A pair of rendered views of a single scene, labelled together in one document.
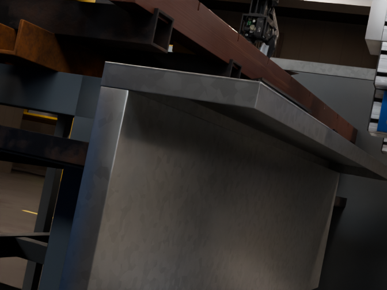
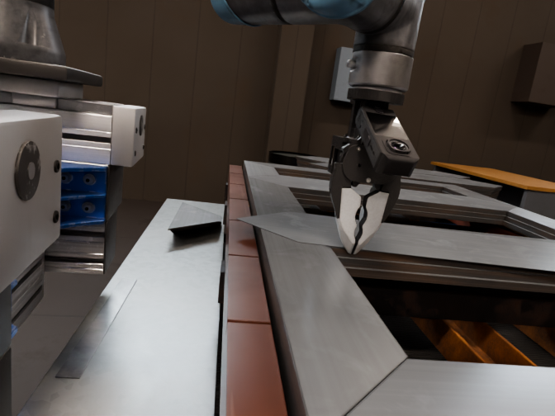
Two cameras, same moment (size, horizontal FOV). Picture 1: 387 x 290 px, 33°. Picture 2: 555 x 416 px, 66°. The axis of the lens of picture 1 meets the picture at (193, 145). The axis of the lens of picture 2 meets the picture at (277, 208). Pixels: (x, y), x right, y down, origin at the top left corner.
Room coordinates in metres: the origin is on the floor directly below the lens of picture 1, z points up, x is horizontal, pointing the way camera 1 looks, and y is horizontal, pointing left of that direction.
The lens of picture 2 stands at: (2.12, -0.50, 1.01)
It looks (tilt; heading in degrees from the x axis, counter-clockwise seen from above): 12 degrees down; 148
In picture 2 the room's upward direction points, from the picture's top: 8 degrees clockwise
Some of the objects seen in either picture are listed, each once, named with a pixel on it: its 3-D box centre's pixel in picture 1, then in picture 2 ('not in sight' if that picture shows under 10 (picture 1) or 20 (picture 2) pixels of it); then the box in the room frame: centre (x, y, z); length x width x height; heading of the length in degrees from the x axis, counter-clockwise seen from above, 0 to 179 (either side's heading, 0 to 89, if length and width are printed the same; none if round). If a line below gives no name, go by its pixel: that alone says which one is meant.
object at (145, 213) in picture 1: (255, 229); not in sight; (1.36, -0.16, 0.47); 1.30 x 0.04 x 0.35; 156
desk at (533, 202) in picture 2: not in sight; (496, 215); (-0.11, 3.25, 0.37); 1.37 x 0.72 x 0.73; 160
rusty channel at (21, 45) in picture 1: (217, 123); not in sight; (1.63, -0.05, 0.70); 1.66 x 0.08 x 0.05; 156
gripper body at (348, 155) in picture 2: (260, 19); (366, 139); (1.68, -0.11, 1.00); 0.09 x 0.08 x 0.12; 155
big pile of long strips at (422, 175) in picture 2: not in sight; (395, 177); (0.90, 0.80, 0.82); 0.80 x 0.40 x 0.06; 66
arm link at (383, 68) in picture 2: not in sight; (377, 74); (1.69, -0.11, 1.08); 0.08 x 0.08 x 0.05
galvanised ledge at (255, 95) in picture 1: (309, 147); (171, 277); (1.33, -0.24, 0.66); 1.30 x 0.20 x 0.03; 156
